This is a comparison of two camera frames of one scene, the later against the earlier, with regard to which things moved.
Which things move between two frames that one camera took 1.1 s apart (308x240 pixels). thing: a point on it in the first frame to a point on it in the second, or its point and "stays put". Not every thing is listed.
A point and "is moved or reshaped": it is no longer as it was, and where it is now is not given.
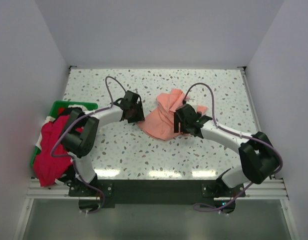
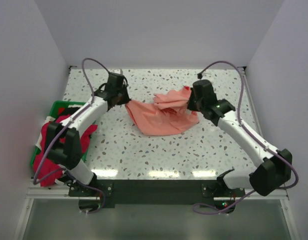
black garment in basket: x=67 y=111 stays put
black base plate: x=157 y=193 stays put
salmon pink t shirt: x=159 y=123 is moved or reshaped
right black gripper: x=176 y=121 to x=189 y=105
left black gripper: x=140 y=117 to x=127 y=98
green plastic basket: x=57 y=105 stays put
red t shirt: x=48 y=168 stays put
